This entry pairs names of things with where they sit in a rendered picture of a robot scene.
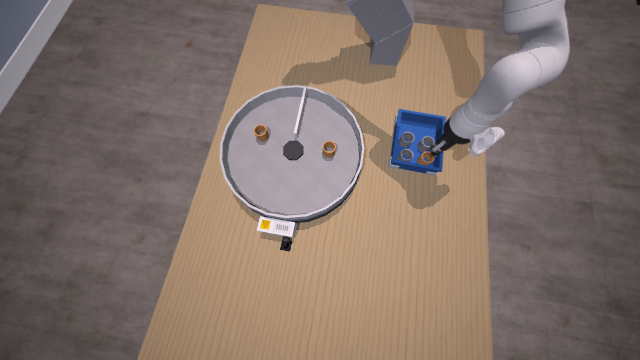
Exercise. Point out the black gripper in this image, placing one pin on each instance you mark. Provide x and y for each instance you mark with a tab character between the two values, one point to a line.
448	137

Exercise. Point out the grey metal sleeve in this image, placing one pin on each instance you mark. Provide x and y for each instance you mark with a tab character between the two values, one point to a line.
428	140
408	135
406	152

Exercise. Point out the bronze bushing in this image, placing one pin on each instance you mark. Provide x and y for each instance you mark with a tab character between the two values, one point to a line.
330	144
261	128
428	156

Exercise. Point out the blue crate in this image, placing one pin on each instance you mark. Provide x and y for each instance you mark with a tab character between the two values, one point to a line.
421	125

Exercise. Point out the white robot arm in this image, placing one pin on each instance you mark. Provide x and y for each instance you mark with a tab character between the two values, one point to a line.
545	54

